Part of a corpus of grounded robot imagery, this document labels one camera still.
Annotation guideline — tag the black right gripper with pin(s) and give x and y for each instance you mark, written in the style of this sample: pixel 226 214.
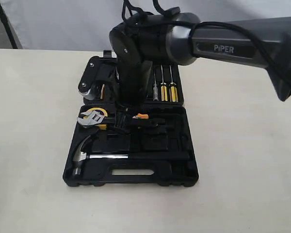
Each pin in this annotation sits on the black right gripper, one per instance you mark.
pixel 133 76

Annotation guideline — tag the adjustable wrench black handle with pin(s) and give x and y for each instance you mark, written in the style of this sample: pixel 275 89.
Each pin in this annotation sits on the adjustable wrench black handle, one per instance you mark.
pixel 109 120

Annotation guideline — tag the claw hammer black handle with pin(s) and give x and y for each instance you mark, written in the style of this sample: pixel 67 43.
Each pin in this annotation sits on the claw hammer black handle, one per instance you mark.
pixel 80 156

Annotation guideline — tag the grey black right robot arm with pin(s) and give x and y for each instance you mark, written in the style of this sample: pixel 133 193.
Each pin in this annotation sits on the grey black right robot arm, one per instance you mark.
pixel 145 38

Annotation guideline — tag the black plastic tool case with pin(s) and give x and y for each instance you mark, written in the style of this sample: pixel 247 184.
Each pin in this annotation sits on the black plastic tool case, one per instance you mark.
pixel 171 135

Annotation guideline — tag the yellow tape measure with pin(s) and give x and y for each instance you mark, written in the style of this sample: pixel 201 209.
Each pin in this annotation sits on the yellow tape measure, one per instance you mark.
pixel 98 117

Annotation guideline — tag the orange utility knife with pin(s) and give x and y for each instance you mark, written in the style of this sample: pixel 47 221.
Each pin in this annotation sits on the orange utility knife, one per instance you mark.
pixel 102 91

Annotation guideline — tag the clear tester screwdriver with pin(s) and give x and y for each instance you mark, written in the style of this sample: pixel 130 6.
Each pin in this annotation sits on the clear tester screwdriver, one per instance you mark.
pixel 155 88

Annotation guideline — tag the yellow black screwdriver left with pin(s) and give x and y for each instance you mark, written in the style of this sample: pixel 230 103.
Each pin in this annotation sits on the yellow black screwdriver left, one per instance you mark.
pixel 164 96

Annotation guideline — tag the yellow black screwdriver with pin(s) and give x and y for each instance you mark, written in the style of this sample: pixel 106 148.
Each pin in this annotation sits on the yellow black screwdriver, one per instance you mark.
pixel 173 88
pixel 164 96

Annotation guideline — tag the yellow black screwdriver right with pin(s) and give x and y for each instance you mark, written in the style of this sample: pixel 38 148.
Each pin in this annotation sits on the yellow black screwdriver right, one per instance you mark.
pixel 173 88

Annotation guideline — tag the black metal stand pole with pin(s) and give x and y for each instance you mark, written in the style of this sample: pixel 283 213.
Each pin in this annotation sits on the black metal stand pole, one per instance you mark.
pixel 4 20

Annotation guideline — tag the orange handled pliers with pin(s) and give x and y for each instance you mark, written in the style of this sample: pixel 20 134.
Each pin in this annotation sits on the orange handled pliers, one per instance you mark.
pixel 141 116

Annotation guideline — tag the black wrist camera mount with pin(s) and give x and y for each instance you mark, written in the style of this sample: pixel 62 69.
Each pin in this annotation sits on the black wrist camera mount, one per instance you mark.
pixel 98 71

